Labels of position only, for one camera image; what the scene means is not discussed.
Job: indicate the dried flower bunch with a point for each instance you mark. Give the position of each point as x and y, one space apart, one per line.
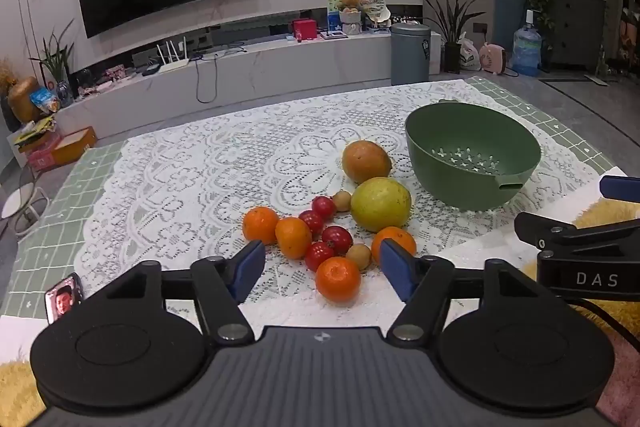
7 74

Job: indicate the grey trash bin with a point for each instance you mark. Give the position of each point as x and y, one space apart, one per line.
410 57

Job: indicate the smartphone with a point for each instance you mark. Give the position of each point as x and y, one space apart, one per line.
62 298

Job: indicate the round white stool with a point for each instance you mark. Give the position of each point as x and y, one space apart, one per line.
22 202

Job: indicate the blue water jug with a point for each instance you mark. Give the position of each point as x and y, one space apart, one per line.
527 49

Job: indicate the teddy bear in basket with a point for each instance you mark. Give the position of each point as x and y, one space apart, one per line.
350 7

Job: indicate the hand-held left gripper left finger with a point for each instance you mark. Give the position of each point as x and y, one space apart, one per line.
247 269

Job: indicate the gold vase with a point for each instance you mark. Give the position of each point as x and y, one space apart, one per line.
22 102

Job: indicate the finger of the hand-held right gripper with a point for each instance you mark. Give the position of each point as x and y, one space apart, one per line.
622 188
575 234

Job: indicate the green apple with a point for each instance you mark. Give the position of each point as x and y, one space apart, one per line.
380 204

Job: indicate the green plant in glass vase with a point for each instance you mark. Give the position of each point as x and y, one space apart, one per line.
57 57

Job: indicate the orange cardboard box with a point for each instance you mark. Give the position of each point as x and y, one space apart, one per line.
75 146

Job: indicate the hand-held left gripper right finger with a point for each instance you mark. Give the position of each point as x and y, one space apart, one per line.
396 269

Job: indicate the brown longan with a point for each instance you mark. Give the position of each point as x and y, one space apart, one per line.
358 256
342 200

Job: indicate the green colander bowl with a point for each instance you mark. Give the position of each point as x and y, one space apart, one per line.
472 157

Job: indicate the white plastic bag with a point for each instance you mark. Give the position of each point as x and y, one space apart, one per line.
469 54

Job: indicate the long-leaf potted plant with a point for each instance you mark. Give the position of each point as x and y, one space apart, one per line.
451 27

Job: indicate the dark drawer cabinet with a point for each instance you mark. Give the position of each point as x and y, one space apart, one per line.
575 22

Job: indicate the pink fan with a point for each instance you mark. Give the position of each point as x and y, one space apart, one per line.
492 58

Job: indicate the red yellow mango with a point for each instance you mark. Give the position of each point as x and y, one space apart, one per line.
366 162

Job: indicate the white marble television console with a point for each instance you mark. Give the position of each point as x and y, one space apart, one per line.
250 77

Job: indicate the pink box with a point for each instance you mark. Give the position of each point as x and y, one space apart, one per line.
42 154

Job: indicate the pink rug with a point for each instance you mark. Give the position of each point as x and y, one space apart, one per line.
622 382

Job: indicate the white lace tablecloth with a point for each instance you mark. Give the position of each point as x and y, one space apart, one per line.
200 187

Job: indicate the green checked tablecloth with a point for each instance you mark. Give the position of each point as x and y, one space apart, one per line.
65 207

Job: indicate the orange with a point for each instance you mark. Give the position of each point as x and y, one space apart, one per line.
338 279
260 223
293 238
397 237

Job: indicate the red cherry tomato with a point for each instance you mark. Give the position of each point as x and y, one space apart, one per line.
337 238
323 206
311 222
318 256

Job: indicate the red box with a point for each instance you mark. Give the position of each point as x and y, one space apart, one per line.
305 30

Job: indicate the white router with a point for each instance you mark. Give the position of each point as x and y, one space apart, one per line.
172 63

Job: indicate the colourful picture board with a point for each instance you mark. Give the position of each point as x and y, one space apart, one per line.
375 4

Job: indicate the blue snack bag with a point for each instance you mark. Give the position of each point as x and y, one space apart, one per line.
44 101

